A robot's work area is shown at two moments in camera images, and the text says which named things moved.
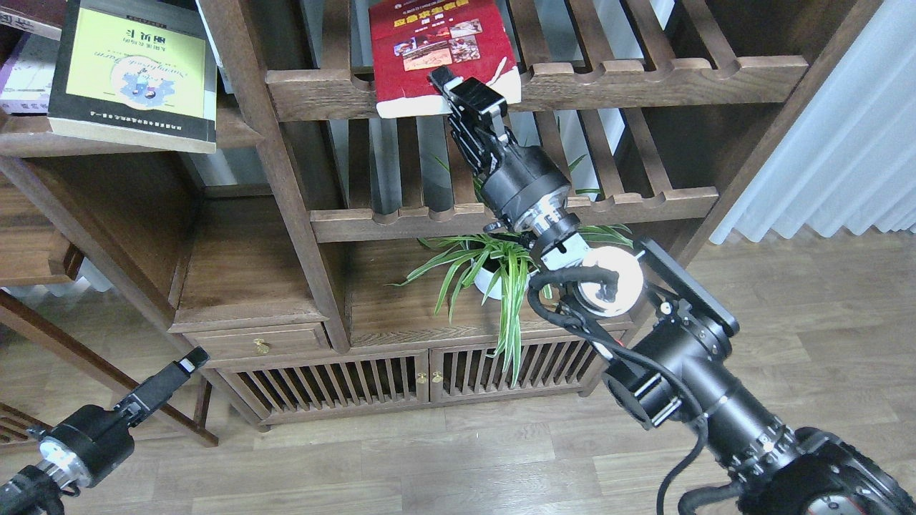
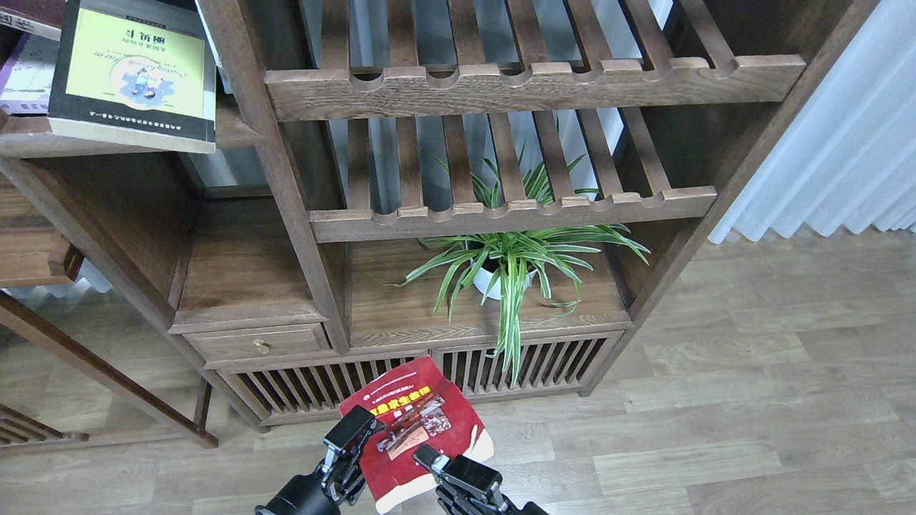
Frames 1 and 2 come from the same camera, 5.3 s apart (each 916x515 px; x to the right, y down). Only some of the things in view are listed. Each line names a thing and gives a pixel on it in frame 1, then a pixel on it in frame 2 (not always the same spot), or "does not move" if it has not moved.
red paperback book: [410, 38] → [418, 405]
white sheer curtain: [849, 159] does not move
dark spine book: [139, 71] does not move
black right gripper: [524, 185] → [454, 498]
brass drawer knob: [262, 346] does not move
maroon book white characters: [44, 18] does not move
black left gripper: [88, 442] → [337, 480]
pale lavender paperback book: [27, 86] does not move
